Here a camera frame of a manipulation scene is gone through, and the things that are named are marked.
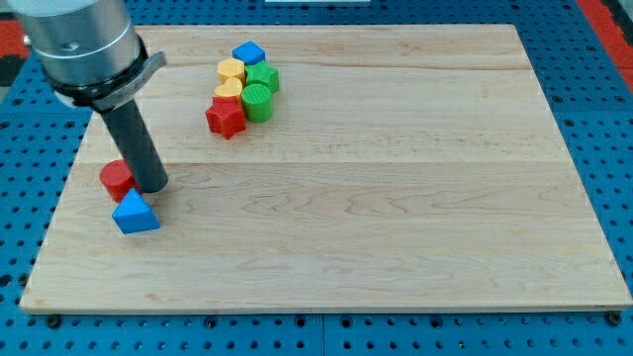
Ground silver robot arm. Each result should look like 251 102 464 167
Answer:
8 0 166 112

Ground wooden board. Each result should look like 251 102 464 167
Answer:
21 25 632 314

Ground green cylinder block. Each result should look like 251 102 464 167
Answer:
241 84 273 123

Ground red star block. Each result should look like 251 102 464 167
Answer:
205 97 246 139

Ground green star block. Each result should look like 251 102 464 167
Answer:
245 60 280 94

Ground yellow heart block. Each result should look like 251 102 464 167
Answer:
214 77 243 104

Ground yellow hexagon block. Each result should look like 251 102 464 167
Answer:
217 57 246 84

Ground blue cube block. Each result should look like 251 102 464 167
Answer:
231 41 266 65

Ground blue triangle block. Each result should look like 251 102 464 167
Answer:
112 189 160 234

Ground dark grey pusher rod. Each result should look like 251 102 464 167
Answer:
101 100 168 193

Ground red cylinder block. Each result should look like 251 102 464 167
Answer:
99 159 137 203

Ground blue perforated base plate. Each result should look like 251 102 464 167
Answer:
1 0 632 355

